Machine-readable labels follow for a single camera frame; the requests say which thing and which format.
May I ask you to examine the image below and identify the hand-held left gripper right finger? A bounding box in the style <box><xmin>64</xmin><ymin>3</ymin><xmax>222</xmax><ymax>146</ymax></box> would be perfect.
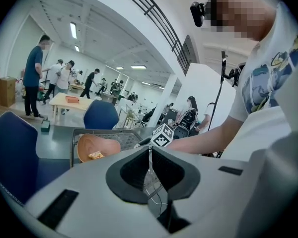
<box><xmin>149</xmin><ymin>146</ymin><xmax>251</xmax><ymax>238</ymax></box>

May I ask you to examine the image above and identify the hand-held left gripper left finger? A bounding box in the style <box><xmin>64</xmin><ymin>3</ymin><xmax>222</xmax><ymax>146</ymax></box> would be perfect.
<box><xmin>24</xmin><ymin>146</ymin><xmax>169</xmax><ymax>238</ymax></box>

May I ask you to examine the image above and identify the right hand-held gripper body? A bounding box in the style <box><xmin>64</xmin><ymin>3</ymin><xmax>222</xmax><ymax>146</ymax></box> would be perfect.
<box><xmin>135</xmin><ymin>123</ymin><xmax>175</xmax><ymax>149</ymax></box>

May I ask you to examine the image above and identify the orange patterned snack packet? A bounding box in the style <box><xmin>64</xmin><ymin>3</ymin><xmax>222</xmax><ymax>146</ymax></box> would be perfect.
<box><xmin>88</xmin><ymin>150</ymin><xmax>105</xmax><ymax>160</ymax></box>

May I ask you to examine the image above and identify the wooden bowl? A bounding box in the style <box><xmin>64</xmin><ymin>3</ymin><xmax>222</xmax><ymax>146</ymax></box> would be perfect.
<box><xmin>76</xmin><ymin>133</ymin><xmax>122</xmax><ymax>163</ymax></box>

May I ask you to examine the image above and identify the person's right forearm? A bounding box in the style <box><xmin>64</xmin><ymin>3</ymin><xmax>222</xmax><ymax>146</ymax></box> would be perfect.
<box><xmin>167</xmin><ymin>113</ymin><xmax>241</xmax><ymax>156</ymax></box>

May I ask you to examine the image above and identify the black office chair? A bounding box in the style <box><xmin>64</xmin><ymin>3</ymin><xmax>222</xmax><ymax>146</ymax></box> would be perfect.
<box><xmin>135</xmin><ymin>107</ymin><xmax>156</xmax><ymax>128</ymax></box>

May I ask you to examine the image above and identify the wicker glass-top table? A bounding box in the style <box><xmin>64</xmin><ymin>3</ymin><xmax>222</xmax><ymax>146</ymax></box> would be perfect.
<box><xmin>69</xmin><ymin>128</ymin><xmax>154</xmax><ymax>170</ymax></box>

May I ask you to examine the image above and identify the blue chair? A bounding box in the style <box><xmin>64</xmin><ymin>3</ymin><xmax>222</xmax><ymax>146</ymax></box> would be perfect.
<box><xmin>0</xmin><ymin>111</ymin><xmax>73</xmax><ymax>205</ymax></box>
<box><xmin>83</xmin><ymin>100</ymin><xmax>120</xmax><ymax>130</ymax></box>

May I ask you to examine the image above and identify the dark teal box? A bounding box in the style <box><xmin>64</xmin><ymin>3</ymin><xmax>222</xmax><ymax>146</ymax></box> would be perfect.
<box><xmin>41</xmin><ymin>119</ymin><xmax>51</xmax><ymax>135</ymax></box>

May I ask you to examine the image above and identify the light wooden table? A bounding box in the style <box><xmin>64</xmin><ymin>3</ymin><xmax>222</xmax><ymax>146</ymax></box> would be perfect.
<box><xmin>49</xmin><ymin>92</ymin><xmax>95</xmax><ymax>126</ymax></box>

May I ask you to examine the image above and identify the black tripod stand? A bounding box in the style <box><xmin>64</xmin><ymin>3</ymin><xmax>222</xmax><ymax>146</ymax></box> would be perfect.
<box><xmin>208</xmin><ymin>50</ymin><xmax>246</xmax><ymax>133</ymax></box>

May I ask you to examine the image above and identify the person's white printed shirt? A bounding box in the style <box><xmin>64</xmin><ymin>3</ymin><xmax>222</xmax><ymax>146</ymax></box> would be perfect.
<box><xmin>223</xmin><ymin>1</ymin><xmax>298</xmax><ymax>163</ymax></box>

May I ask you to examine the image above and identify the black balcony railing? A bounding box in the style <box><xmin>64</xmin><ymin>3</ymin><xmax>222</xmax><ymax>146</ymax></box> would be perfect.
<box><xmin>111</xmin><ymin>0</ymin><xmax>197</xmax><ymax>75</ymax></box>

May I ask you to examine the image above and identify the cardboard box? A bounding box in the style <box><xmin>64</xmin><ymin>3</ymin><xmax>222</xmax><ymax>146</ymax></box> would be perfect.
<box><xmin>0</xmin><ymin>76</ymin><xmax>17</xmax><ymax>108</ymax></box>

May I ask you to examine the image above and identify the person's head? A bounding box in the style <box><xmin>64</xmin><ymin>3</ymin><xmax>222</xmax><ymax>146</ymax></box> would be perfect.
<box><xmin>210</xmin><ymin>0</ymin><xmax>276</xmax><ymax>43</ymax></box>

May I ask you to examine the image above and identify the gold wire rack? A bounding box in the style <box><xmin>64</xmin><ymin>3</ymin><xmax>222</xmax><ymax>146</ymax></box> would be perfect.
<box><xmin>116</xmin><ymin>104</ymin><xmax>142</xmax><ymax>130</ymax></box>

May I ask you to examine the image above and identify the black head camera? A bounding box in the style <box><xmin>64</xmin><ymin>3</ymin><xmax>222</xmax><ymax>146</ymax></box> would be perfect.
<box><xmin>190</xmin><ymin>1</ymin><xmax>206</xmax><ymax>28</ymax></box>

